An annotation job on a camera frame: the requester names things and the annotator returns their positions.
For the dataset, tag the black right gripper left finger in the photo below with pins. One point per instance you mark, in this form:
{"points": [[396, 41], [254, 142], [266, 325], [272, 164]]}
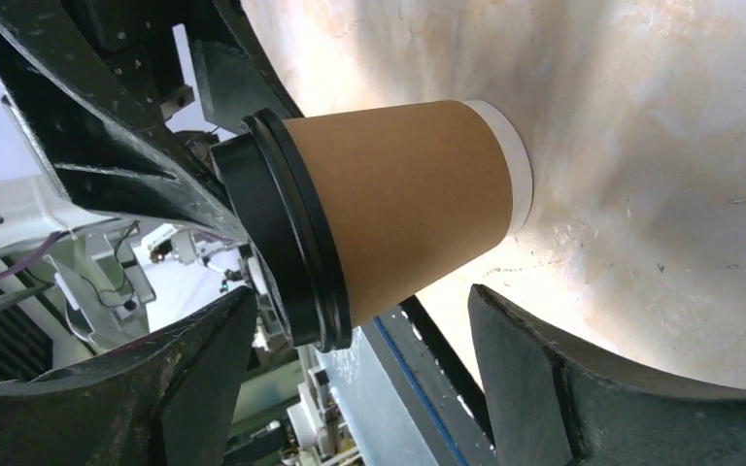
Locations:
{"points": [[167, 398]]}

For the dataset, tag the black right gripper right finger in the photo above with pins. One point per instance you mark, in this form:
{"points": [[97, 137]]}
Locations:
{"points": [[556, 399]]}

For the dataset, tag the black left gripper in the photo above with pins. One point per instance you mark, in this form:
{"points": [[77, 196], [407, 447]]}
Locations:
{"points": [[92, 84]]}

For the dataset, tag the brown paper coffee cup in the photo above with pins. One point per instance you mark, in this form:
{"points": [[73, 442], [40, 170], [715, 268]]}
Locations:
{"points": [[413, 192]]}

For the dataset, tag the black coffee cup lid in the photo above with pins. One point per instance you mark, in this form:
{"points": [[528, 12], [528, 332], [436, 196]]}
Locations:
{"points": [[273, 195]]}

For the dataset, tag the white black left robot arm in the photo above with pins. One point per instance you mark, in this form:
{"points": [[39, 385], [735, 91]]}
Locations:
{"points": [[32, 210]]}

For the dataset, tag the black mounting base rail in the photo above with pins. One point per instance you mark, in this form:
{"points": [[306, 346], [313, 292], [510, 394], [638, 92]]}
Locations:
{"points": [[444, 410]]}

